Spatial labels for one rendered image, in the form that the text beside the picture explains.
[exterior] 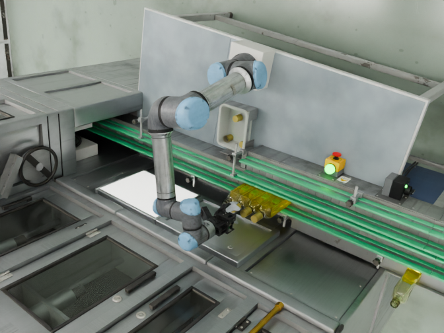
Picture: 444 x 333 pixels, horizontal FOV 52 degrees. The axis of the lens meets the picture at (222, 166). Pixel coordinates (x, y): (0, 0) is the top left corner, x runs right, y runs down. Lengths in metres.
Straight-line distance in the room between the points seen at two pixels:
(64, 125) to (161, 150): 0.88
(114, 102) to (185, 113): 1.14
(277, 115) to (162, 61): 0.78
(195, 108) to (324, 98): 0.72
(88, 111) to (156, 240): 0.88
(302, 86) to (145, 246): 1.01
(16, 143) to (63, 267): 0.73
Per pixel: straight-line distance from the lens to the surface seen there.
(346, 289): 1.97
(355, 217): 2.02
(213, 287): 1.85
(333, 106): 2.11
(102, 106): 2.64
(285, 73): 2.20
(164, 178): 1.78
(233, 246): 2.02
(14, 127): 2.37
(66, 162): 2.60
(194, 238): 1.77
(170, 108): 1.64
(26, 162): 2.45
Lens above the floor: 2.64
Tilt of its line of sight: 48 degrees down
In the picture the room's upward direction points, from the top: 115 degrees counter-clockwise
